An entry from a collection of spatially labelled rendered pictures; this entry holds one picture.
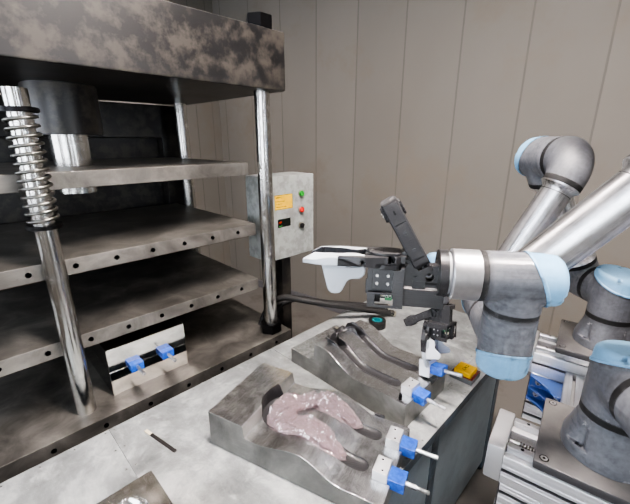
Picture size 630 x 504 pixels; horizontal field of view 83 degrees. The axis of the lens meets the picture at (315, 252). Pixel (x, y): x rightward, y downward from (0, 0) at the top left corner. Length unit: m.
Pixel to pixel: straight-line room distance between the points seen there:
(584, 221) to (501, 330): 0.23
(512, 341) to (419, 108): 2.48
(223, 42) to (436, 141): 1.88
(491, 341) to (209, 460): 0.82
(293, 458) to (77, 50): 1.15
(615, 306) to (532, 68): 1.80
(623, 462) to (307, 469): 0.63
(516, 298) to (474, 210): 2.29
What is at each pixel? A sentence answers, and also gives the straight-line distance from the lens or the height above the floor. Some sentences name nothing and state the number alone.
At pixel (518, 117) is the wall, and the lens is 2.76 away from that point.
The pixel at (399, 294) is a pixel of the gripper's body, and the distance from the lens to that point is 0.54.
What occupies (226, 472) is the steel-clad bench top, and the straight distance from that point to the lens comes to 1.12.
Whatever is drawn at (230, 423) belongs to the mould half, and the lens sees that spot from 1.09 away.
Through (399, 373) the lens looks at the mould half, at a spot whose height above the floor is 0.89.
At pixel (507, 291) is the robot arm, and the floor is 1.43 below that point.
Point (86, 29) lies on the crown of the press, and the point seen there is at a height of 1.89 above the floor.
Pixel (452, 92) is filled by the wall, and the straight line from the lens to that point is 2.88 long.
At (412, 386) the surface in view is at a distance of 1.19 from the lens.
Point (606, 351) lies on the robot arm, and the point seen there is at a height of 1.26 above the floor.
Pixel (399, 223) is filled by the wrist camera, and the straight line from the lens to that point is 0.54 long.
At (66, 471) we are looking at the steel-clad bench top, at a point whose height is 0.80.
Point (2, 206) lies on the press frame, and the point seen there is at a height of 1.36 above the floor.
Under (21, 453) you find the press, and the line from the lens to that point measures 1.42.
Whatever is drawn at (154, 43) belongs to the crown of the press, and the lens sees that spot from 1.26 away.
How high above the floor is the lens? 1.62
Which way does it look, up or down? 17 degrees down
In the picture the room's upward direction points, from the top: straight up
